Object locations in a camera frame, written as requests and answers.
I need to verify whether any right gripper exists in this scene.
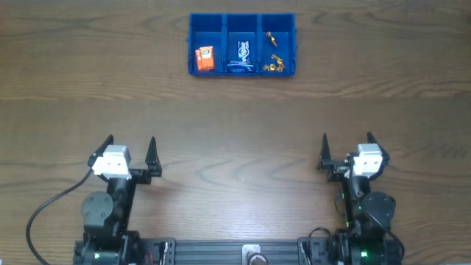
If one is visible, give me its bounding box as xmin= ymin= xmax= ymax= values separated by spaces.
xmin=318 ymin=131 xmax=391 ymax=182

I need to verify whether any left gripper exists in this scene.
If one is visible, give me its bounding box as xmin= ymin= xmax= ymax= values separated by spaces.
xmin=88 ymin=134 xmax=163 ymax=186

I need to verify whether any blue candy pack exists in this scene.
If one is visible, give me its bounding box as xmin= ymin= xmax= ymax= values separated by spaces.
xmin=237 ymin=40 xmax=252 ymax=63
xmin=227 ymin=60 xmax=255 ymax=74

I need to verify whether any blue tray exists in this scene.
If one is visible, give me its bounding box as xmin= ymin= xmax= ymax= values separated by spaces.
xmin=188 ymin=13 xmax=297 ymax=77

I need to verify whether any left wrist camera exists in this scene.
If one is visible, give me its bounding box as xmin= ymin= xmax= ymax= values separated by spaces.
xmin=91 ymin=144 xmax=132 ymax=180

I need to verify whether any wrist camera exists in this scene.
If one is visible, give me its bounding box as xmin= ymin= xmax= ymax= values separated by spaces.
xmin=91 ymin=144 xmax=132 ymax=180
xmin=345 ymin=143 xmax=383 ymax=180

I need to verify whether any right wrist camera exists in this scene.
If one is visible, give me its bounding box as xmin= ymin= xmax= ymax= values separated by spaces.
xmin=345 ymin=143 xmax=383 ymax=180

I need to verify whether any mounting rail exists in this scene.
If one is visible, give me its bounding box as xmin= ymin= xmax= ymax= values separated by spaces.
xmin=73 ymin=238 xmax=402 ymax=265

